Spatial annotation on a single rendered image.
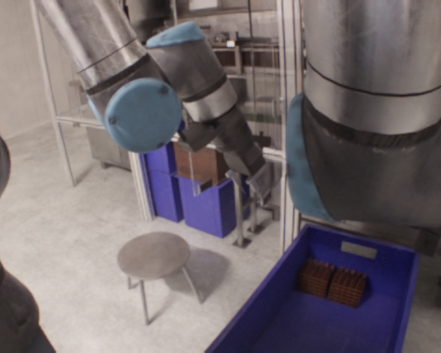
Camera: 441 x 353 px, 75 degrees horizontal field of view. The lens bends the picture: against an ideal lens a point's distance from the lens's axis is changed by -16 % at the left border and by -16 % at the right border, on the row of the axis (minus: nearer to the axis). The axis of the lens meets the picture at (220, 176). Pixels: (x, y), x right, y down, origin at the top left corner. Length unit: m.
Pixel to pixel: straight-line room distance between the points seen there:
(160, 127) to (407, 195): 0.28
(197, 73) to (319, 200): 0.37
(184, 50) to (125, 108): 0.19
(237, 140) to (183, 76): 0.16
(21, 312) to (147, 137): 0.30
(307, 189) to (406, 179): 0.06
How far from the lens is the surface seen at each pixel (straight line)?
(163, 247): 1.38
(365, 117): 0.17
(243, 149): 0.62
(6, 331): 0.48
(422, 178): 0.21
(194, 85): 0.55
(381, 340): 1.10
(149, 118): 0.38
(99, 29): 0.38
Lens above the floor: 1.07
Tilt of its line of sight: 26 degrees down
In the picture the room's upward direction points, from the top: 5 degrees counter-clockwise
